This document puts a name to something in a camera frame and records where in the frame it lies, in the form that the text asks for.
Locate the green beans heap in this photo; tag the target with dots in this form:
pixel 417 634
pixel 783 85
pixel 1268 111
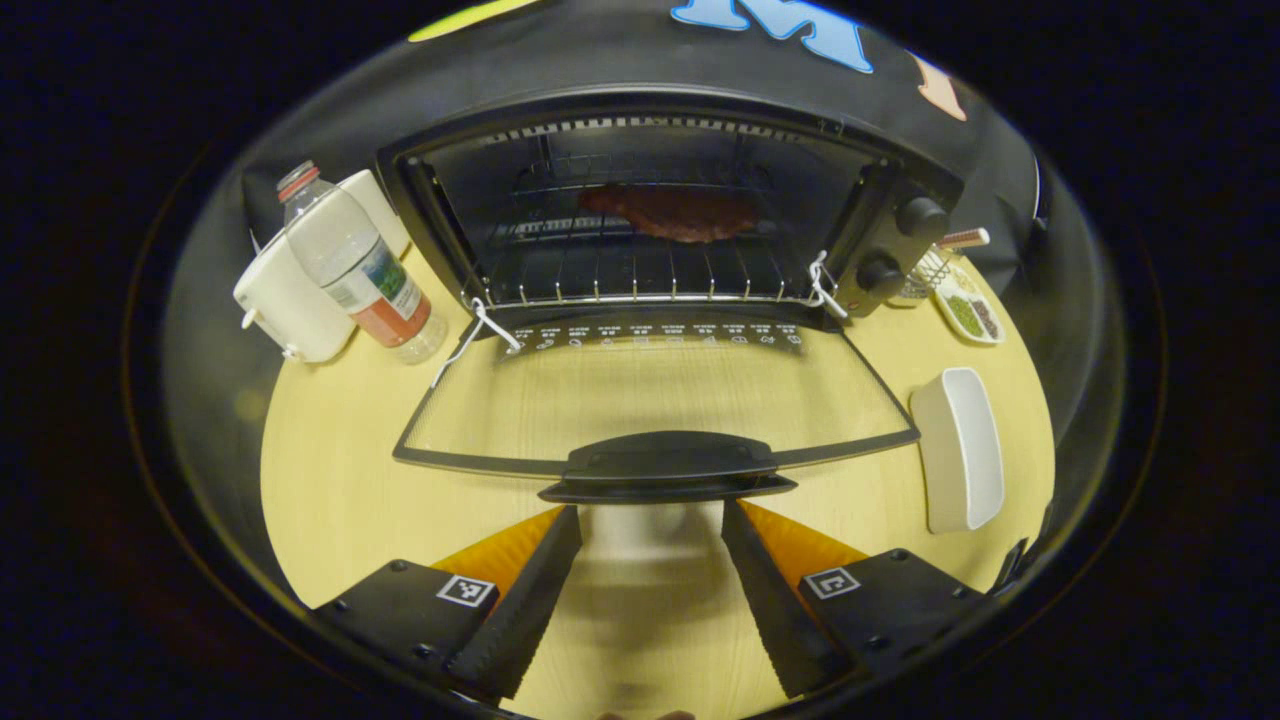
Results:
pixel 965 315

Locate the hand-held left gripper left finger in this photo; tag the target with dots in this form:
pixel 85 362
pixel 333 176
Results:
pixel 530 600

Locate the black electric oven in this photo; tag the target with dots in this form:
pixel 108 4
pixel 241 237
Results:
pixel 660 460

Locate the white divided plate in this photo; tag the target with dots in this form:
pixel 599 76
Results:
pixel 945 300

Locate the white rectangular tray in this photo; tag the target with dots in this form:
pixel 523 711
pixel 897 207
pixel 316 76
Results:
pixel 960 450

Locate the yellow beans heap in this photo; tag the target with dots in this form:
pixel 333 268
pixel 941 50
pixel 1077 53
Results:
pixel 970 282

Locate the metal mesh utensil holder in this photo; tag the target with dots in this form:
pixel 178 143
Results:
pixel 925 272

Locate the black backdrop cloth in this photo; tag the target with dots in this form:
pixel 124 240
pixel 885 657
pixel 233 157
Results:
pixel 600 60

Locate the red label plastic water bottle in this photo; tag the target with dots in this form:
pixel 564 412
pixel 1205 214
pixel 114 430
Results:
pixel 350 260

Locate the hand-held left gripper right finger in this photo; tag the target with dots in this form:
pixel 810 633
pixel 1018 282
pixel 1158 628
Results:
pixel 765 610

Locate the red beans heap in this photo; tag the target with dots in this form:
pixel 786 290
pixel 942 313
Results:
pixel 988 318

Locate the red raw meat piece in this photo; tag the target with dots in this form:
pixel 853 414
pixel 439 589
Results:
pixel 680 212

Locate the white toaster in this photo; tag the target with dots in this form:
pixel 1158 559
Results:
pixel 290 300

